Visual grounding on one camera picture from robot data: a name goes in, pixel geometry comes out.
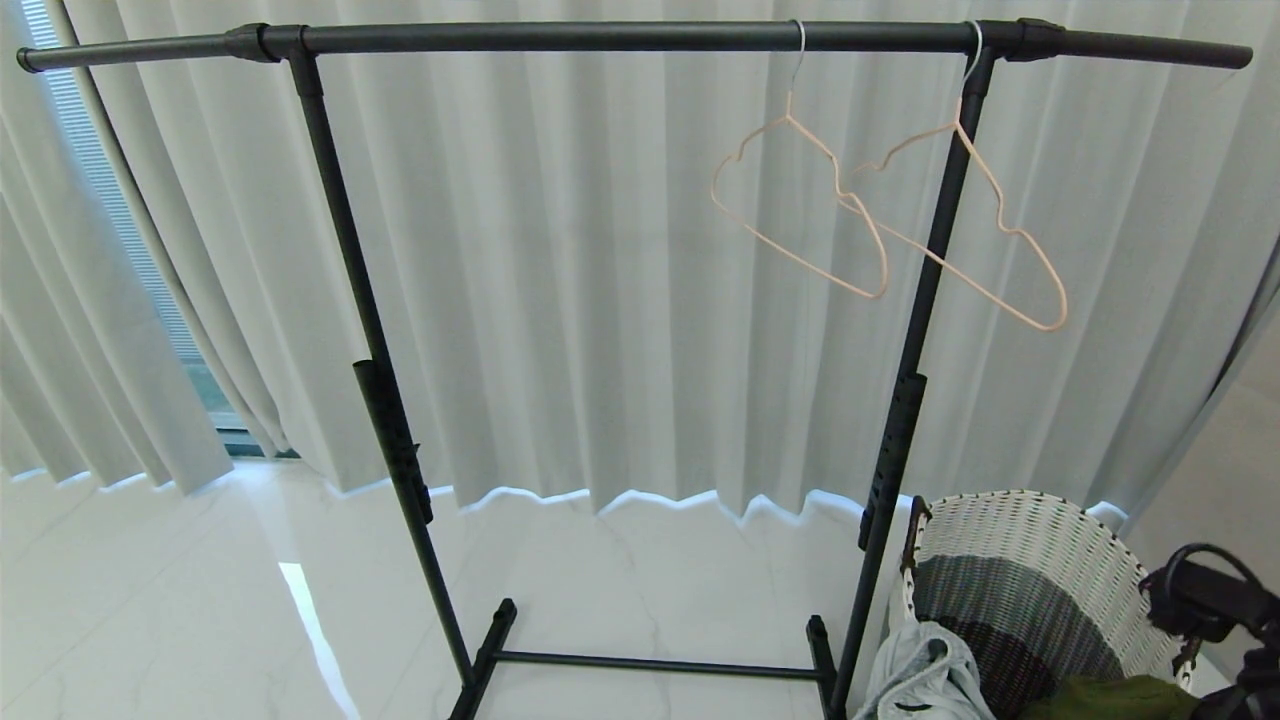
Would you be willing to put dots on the green printed shirt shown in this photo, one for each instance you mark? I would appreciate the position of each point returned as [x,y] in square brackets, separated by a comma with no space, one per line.
[1100,700]

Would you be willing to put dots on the pale grey shorts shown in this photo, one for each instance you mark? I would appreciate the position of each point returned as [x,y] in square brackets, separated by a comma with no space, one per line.
[920,670]

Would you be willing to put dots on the black clothes rack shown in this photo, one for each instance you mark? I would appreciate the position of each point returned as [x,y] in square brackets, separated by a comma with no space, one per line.
[600,37]

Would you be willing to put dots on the window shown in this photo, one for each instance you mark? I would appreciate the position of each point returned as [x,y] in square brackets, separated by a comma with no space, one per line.
[95,150]

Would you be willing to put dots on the white curtain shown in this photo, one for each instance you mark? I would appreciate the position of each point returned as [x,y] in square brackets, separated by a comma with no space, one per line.
[600,250]
[60,300]

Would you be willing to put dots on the white laundry basket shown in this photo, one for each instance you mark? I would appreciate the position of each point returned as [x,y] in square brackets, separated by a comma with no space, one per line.
[1000,530]

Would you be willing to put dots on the pink clothes hanger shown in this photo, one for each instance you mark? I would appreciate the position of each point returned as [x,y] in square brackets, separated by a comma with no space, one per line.
[958,112]
[788,108]

